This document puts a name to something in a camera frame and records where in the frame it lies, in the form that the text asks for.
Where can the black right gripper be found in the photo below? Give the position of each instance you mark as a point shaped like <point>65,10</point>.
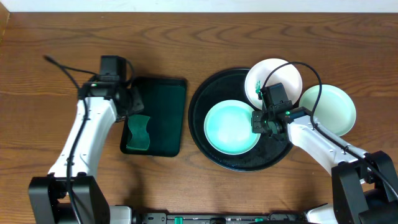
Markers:
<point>256,126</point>

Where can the round black tray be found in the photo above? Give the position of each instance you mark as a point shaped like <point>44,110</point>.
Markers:
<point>229,85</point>

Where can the green sponge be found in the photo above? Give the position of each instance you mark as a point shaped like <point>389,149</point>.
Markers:
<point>140,139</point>

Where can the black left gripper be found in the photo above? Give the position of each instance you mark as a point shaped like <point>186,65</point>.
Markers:
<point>135,101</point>

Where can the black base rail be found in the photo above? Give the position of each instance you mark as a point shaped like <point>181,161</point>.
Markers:
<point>163,218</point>

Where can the mint green plate front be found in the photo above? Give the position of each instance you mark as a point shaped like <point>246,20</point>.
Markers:
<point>228,129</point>

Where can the mint green plate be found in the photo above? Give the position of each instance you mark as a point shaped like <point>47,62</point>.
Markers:
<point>228,129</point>
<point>336,110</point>

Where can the dark green rectangular tray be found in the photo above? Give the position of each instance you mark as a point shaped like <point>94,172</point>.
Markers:
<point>164,102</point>

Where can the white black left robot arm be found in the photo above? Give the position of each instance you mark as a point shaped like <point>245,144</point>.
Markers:
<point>69,193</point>

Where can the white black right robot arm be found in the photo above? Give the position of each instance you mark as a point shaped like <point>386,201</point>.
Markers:
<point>364,184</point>

